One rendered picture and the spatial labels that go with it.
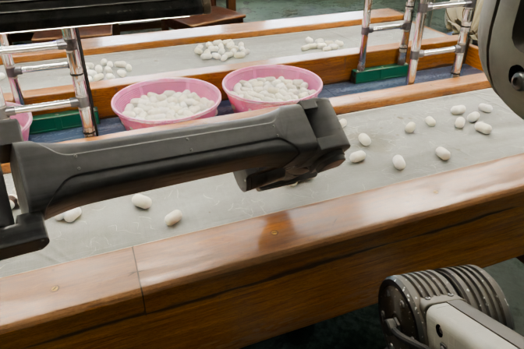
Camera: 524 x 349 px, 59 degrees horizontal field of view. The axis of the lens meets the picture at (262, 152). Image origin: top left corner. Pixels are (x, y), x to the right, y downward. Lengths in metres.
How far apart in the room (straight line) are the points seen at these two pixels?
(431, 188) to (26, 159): 0.66
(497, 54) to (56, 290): 0.59
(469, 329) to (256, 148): 0.29
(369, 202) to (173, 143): 0.43
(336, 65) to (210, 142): 1.05
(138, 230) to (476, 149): 0.71
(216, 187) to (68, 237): 0.26
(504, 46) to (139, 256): 0.57
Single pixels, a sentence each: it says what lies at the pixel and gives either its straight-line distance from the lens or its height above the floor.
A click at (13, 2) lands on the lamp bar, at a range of 0.78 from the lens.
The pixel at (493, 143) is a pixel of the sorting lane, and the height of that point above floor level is 0.74.
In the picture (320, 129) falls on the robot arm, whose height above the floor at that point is 0.97.
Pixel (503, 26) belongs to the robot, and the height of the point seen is 1.17.
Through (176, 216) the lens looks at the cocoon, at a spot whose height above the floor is 0.75.
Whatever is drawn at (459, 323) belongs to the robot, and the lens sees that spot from 0.56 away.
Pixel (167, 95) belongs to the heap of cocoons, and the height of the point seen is 0.73.
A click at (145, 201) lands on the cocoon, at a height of 0.76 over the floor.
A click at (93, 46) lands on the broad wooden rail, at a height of 0.76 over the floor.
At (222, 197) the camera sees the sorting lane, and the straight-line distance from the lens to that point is 0.84.
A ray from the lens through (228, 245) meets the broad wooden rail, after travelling 0.70.
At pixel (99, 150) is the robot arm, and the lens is 0.44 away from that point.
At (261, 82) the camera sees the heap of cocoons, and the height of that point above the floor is 0.74.
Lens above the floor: 1.23
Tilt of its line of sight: 30 degrees down
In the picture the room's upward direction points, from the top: straight up
